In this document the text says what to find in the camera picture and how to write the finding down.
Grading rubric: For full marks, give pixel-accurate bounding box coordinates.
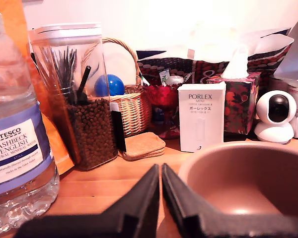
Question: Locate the blue ball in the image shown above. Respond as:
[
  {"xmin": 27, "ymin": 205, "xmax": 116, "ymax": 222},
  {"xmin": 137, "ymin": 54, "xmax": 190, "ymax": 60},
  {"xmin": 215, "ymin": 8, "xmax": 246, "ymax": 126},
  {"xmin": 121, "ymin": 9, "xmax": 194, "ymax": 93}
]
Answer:
[{"xmin": 94, "ymin": 74, "xmax": 126, "ymax": 98}]

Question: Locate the black scoop handle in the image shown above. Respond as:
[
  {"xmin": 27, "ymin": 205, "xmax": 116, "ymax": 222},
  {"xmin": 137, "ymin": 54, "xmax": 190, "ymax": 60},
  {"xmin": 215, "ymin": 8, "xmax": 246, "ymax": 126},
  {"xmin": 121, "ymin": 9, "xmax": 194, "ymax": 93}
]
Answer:
[{"xmin": 76, "ymin": 65, "xmax": 92, "ymax": 105}]

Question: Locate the white tissue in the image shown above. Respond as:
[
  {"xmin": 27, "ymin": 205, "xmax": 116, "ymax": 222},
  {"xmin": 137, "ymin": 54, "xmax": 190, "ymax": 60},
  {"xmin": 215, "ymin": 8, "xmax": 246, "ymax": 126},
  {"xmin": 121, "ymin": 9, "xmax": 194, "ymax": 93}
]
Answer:
[{"xmin": 221, "ymin": 46, "xmax": 249, "ymax": 80}]

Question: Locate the white Porlex box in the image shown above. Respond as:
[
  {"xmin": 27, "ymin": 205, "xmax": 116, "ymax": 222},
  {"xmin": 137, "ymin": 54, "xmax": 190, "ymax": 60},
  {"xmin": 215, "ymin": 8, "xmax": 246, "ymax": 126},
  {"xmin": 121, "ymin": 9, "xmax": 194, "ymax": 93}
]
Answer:
[{"xmin": 177, "ymin": 82, "xmax": 227, "ymax": 153}]

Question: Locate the Tesco mineral water bottle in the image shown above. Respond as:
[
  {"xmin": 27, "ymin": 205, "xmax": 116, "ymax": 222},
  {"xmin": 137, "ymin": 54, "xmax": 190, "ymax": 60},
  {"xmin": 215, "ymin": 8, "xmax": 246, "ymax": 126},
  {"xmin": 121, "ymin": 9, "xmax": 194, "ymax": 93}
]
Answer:
[{"xmin": 0, "ymin": 7, "xmax": 61, "ymax": 235}]

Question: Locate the black tag on canister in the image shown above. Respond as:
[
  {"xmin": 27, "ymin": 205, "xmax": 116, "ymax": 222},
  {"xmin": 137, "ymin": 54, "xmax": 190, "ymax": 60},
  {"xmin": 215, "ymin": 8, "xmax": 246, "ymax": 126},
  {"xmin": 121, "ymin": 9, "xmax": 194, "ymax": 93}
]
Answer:
[{"xmin": 110, "ymin": 102, "xmax": 127, "ymax": 153}]

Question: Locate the wicker basket with handle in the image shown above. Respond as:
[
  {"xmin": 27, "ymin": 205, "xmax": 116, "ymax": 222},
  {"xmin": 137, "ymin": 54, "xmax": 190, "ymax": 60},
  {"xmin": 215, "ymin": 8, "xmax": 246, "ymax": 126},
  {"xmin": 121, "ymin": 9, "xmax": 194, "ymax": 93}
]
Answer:
[{"xmin": 81, "ymin": 37, "xmax": 152, "ymax": 137}]

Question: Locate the green and white sachet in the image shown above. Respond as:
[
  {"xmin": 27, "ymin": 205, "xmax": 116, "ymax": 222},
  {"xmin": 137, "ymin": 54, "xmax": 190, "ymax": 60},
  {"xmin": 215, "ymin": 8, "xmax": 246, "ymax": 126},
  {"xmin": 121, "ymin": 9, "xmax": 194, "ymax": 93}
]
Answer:
[{"xmin": 158, "ymin": 68, "xmax": 171, "ymax": 85}]

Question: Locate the white security camera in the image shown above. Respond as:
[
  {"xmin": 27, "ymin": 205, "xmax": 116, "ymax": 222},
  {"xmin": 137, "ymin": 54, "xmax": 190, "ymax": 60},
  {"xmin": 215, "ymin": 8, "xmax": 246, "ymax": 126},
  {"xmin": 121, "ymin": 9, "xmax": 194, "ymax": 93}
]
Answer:
[{"xmin": 253, "ymin": 90, "xmax": 298, "ymax": 145}]

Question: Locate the red glass goblet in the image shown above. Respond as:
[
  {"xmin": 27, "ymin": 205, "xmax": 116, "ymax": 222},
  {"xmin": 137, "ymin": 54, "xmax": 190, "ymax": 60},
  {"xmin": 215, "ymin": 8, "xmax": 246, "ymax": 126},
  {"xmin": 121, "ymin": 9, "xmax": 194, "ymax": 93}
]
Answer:
[{"xmin": 142, "ymin": 83, "xmax": 181, "ymax": 140}]

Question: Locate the floral tissue box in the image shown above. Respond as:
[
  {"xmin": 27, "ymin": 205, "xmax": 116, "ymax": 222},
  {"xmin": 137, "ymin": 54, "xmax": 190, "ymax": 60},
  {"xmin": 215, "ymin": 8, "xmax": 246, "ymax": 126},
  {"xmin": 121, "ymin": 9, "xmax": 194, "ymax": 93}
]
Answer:
[{"xmin": 208, "ymin": 71, "xmax": 262, "ymax": 136}]

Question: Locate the brown inner pot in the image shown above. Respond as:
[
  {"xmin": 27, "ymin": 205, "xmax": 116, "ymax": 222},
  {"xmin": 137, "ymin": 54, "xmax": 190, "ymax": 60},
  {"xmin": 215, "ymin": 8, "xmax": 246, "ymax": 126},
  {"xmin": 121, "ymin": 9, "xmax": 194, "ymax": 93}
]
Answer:
[{"xmin": 177, "ymin": 141, "xmax": 298, "ymax": 217}]

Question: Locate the white paper sheet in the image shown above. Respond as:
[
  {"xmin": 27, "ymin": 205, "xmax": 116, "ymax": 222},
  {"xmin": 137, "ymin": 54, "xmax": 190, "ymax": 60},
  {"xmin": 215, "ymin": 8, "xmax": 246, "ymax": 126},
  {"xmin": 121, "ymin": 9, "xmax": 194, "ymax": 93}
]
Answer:
[{"xmin": 272, "ymin": 16, "xmax": 298, "ymax": 80}]

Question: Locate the white wrapping paper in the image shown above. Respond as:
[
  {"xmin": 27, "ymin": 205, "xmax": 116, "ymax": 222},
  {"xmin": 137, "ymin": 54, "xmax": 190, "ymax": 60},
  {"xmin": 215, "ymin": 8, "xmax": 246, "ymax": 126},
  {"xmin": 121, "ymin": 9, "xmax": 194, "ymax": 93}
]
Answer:
[{"xmin": 187, "ymin": 21, "xmax": 295, "ymax": 63}]

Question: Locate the clear canister with brown pellets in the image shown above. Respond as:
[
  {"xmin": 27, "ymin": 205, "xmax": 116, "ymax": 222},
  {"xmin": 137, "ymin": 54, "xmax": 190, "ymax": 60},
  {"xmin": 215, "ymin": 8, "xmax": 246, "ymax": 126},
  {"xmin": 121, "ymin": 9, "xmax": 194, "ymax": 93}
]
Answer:
[{"xmin": 28, "ymin": 23, "xmax": 119, "ymax": 172}]

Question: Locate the cork coaster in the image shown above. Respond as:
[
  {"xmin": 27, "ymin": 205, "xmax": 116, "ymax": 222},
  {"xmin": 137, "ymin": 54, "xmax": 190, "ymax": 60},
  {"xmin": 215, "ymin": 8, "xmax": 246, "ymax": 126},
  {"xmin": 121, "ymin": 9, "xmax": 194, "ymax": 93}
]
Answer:
[
  {"xmin": 124, "ymin": 131, "xmax": 166, "ymax": 152},
  {"xmin": 121, "ymin": 146, "xmax": 166, "ymax": 157},
  {"xmin": 119, "ymin": 150, "xmax": 165, "ymax": 162}
]

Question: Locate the orange paper packet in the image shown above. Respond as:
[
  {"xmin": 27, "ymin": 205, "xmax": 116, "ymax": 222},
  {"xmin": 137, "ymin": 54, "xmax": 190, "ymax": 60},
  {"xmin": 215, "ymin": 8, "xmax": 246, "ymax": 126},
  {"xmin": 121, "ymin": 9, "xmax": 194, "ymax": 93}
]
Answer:
[{"xmin": 0, "ymin": 0, "xmax": 75, "ymax": 176}]

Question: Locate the red patterned gift bag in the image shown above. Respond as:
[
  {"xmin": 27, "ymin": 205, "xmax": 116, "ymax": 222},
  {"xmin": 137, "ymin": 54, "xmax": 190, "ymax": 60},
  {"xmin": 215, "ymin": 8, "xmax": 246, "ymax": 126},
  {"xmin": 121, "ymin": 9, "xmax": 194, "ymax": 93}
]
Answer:
[{"xmin": 136, "ymin": 28, "xmax": 295, "ymax": 100}]

